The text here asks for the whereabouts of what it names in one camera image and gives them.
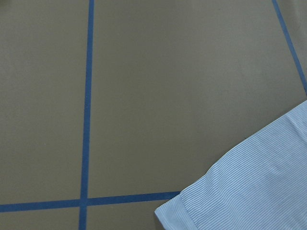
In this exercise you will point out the light blue striped shirt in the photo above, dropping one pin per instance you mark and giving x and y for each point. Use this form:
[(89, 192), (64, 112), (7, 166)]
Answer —
[(260, 184)]

